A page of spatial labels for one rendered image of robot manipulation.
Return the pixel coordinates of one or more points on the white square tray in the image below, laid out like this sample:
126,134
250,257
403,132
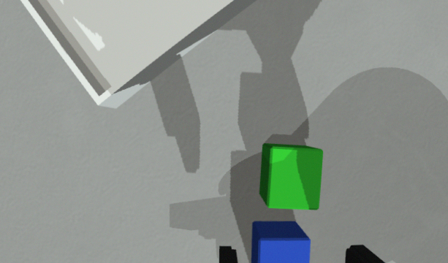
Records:
103,40

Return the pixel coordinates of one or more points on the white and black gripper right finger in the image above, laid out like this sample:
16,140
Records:
360,254

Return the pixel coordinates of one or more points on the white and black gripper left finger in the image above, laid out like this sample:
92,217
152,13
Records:
227,255

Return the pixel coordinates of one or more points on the green block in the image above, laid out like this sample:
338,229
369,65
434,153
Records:
291,176

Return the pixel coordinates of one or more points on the blue block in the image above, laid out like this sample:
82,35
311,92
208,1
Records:
279,242

